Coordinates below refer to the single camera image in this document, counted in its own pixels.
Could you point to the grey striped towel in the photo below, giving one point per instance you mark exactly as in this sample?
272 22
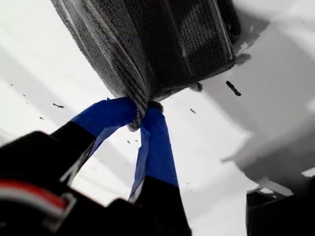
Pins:
152 46

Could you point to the small black debris piece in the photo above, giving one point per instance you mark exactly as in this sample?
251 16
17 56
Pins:
233 88

